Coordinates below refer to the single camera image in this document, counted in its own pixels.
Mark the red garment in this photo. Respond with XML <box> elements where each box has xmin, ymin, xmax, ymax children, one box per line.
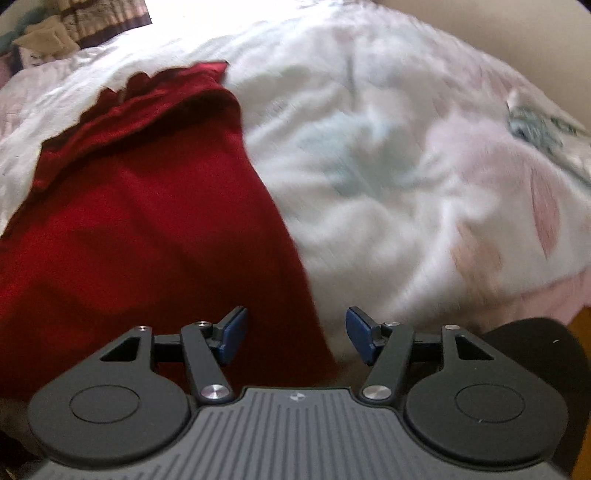
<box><xmin>0</xmin><ymin>60</ymin><xmax>341</xmax><ymax>403</ymax></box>

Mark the teal cloth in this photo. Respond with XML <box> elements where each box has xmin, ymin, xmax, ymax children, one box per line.
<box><xmin>0</xmin><ymin>10</ymin><xmax>29</xmax><ymax>52</ymax></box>

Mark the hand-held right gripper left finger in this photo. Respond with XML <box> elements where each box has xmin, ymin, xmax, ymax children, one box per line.
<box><xmin>99</xmin><ymin>305</ymin><xmax>250</xmax><ymax>405</ymax></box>

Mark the grey green patterned cloth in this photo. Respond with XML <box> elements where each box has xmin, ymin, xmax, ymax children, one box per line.
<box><xmin>505</xmin><ymin>89</ymin><xmax>591</xmax><ymax>188</ymax></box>

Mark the brown patterned curtain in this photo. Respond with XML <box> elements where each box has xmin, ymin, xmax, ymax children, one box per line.
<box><xmin>62</xmin><ymin>0</ymin><xmax>154</xmax><ymax>51</ymax></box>

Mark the white floral blanket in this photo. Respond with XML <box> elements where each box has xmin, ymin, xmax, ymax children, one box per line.
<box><xmin>0</xmin><ymin>0</ymin><xmax>591</xmax><ymax>386</ymax></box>

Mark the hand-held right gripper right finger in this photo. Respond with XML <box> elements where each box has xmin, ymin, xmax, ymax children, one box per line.
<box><xmin>345</xmin><ymin>305</ymin><xmax>497</xmax><ymax>406</ymax></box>

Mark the tan plush toy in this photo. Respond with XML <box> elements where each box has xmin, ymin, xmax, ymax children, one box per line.
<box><xmin>13</xmin><ymin>21</ymin><xmax>81</xmax><ymax>62</ymax></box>

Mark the black round stool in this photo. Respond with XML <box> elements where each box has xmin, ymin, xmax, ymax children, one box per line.
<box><xmin>480</xmin><ymin>318</ymin><xmax>588</xmax><ymax>480</ymax></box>

